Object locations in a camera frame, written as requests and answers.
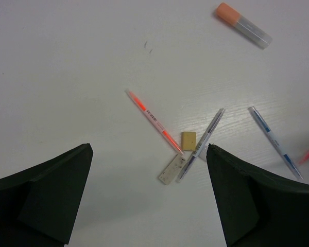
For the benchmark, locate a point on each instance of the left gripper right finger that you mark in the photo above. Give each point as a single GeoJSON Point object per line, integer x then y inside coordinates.
{"type": "Point", "coordinates": [257, 207]}

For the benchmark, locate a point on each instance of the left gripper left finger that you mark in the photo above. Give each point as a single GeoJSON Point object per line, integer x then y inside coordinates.
{"type": "Point", "coordinates": [39, 205]}

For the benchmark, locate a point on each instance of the white eraser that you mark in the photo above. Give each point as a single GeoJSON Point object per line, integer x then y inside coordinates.
{"type": "Point", "coordinates": [172, 170]}

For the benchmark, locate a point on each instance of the yellow small eraser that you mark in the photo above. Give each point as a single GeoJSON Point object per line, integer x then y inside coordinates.
{"type": "Point", "coordinates": [188, 141]}

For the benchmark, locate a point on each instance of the orange cap clear tube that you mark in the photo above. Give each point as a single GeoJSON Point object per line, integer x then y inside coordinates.
{"type": "Point", "coordinates": [243, 25]}

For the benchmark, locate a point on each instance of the purple highlighter marker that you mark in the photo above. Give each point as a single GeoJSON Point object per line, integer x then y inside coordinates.
{"type": "Point", "coordinates": [203, 156]}

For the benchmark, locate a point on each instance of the blue white pen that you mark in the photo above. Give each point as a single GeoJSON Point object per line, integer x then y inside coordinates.
{"type": "Point", "coordinates": [274, 141]}

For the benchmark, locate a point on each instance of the dark blue clear pen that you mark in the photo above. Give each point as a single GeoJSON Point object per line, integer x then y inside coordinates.
{"type": "Point", "coordinates": [201, 144]}

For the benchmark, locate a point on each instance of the orange pen left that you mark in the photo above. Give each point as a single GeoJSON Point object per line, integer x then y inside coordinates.
{"type": "Point", "coordinates": [154, 121]}

